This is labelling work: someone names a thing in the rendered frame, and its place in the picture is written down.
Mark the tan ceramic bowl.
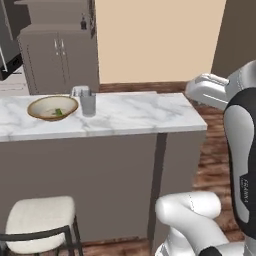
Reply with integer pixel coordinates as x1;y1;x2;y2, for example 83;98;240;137
26;95;80;122

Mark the marble-topped dining counter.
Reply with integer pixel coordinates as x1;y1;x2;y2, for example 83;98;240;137
0;91;209;256

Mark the dark grey appliance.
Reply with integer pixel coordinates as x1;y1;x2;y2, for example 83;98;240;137
0;0;32;82

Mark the white cushioned black stool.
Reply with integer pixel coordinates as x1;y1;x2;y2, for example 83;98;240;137
0;195;85;256

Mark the taupe cabinet run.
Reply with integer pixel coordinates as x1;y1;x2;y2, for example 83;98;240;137
14;0;101;96

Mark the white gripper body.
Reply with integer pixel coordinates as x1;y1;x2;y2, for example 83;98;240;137
184;73;231;111

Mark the taupe tall cabinet panel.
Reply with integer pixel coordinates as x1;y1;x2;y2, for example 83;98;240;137
210;0;256;80

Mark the white box-shaped holder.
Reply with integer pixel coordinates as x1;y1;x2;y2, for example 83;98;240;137
71;85;92;98

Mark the clear glass cup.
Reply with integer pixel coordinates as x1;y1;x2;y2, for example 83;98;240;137
79;92;97;117

